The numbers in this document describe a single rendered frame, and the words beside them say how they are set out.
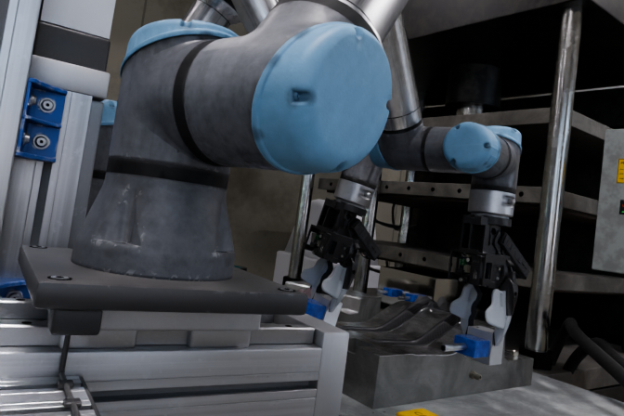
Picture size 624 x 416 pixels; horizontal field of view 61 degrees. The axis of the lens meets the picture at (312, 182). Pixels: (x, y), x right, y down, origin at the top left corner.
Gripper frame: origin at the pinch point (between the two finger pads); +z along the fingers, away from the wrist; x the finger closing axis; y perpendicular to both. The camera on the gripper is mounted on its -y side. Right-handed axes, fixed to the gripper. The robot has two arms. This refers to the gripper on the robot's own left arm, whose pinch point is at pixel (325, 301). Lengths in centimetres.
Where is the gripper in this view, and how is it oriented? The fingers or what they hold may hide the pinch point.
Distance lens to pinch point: 110.1
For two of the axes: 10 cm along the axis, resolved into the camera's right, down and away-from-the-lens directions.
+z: -3.3, 9.4, -0.4
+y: -7.5, -2.8, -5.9
